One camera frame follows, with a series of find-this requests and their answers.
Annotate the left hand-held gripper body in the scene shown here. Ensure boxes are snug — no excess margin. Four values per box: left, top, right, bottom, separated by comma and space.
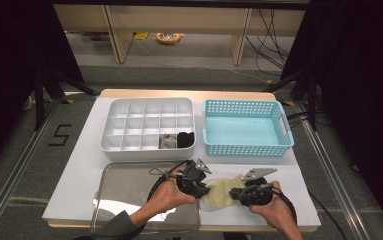
175, 157, 213, 199

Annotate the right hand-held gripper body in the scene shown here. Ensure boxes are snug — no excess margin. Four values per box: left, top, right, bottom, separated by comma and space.
237, 167, 278, 207

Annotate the pale yellow sock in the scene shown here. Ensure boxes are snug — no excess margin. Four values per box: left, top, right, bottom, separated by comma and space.
199, 174, 247, 209

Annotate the black sock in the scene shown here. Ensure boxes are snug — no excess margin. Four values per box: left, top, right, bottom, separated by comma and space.
176, 131, 195, 149

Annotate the grey sock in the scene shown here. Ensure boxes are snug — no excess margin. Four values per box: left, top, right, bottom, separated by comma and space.
158, 133, 178, 150

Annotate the blue plastic basket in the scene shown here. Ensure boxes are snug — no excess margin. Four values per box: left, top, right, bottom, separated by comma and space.
202, 98, 295, 158

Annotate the shiny metal tray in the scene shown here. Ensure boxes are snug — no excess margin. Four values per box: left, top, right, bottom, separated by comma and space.
90, 160, 202, 237

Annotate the white compartment organizer box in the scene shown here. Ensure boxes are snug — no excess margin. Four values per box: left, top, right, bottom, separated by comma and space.
99, 96, 197, 161

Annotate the person's left hand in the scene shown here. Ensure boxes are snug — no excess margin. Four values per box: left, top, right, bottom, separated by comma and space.
147, 179, 196, 218

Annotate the person's right hand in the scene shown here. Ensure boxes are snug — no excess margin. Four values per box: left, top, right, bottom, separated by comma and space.
248, 180, 297, 231

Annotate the white table cover sheet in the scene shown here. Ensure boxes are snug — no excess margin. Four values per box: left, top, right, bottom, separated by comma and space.
42, 96, 322, 229

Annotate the black metal stand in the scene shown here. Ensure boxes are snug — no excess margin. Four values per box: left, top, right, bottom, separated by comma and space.
33, 68, 98, 131
263, 68, 320, 133

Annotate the orange tape roll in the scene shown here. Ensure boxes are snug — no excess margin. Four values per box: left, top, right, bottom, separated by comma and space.
155, 31, 182, 46

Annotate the beige wooden desk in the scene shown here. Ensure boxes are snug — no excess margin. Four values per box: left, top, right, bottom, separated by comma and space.
51, 3, 308, 66

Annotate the black curtain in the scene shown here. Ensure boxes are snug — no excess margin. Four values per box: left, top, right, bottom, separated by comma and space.
0, 0, 83, 174
280, 0, 383, 234

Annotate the right hand-held gripper cable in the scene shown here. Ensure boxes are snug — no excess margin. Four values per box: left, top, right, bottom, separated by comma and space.
272, 186, 348, 240

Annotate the aluminium floor rail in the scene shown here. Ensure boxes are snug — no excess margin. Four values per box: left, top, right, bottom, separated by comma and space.
0, 98, 63, 240
293, 101, 372, 240

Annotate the bundle of black cables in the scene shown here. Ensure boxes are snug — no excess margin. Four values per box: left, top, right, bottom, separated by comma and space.
245, 8, 292, 78

